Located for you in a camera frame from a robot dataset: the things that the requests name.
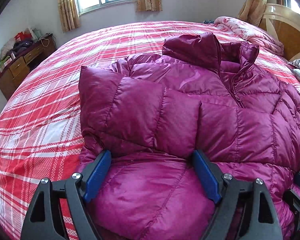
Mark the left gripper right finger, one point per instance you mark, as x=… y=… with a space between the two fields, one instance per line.
x=247 y=205

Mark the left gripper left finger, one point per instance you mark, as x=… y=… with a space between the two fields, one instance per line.
x=44 y=218

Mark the magenta puffer jacket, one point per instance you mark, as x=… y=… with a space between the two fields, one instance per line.
x=152 y=111

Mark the red plaid bed sheet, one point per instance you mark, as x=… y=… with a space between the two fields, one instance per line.
x=40 y=127

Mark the pink folded quilt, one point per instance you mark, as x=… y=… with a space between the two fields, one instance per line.
x=251 y=33

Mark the brown wooden desk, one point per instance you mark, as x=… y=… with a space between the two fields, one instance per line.
x=16 y=71

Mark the wooden bed headboard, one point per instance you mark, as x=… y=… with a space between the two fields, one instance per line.
x=283 y=24

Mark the side yellow curtain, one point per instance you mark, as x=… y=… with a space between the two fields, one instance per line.
x=252 y=11

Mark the clutter pile on desk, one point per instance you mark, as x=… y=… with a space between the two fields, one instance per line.
x=14 y=47

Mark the left yellow curtain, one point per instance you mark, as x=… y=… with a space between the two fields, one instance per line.
x=69 y=15

